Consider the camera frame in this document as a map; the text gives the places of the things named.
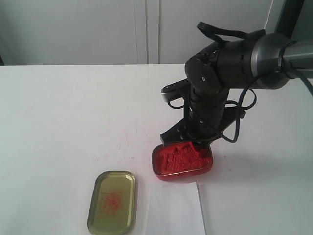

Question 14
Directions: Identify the white paper sheet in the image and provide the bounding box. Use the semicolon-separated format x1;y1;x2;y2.
145;183;206;235

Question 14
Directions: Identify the white cabinet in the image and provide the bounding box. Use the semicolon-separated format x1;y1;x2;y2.
0;0;284;65

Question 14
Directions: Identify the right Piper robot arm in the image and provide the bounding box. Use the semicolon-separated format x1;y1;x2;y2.
160;34;313;148

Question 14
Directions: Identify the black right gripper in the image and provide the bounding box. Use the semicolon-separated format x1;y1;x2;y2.
160;107;246;159

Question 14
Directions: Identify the dark vertical post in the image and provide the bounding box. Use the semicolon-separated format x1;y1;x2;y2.
274;0;305;39

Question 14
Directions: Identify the red ink pad tin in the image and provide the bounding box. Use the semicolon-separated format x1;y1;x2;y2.
152;142;213;181

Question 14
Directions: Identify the gold tin lid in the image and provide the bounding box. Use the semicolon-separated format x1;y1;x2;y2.
87;171;136;235

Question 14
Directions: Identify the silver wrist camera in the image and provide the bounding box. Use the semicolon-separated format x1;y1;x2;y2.
161;79;190;103

